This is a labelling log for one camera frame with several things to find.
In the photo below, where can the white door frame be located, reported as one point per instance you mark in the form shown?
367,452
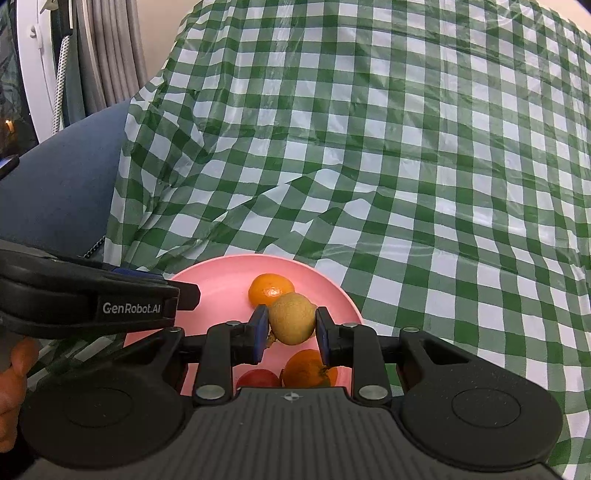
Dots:
38,64

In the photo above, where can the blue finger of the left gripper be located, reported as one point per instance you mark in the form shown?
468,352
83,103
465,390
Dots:
189,294

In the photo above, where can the pink round plate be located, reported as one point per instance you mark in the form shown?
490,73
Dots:
224,283

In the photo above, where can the person's left hand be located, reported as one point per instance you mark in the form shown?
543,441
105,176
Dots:
13,389

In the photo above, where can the orange mandarin with leaf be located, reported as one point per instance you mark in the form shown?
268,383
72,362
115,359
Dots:
307,370

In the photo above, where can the red cherry tomato with stem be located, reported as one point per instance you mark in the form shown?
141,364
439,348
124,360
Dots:
258,378

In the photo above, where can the black smartphone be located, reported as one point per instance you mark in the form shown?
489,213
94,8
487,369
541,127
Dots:
8,164

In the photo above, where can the green white checkered tablecloth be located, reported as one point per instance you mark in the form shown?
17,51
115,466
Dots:
431,157

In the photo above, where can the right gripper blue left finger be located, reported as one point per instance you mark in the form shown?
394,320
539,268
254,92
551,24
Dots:
220,349

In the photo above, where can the grey curtain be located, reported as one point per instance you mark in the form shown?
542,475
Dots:
99,55

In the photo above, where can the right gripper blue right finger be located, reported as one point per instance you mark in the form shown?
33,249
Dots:
357,347

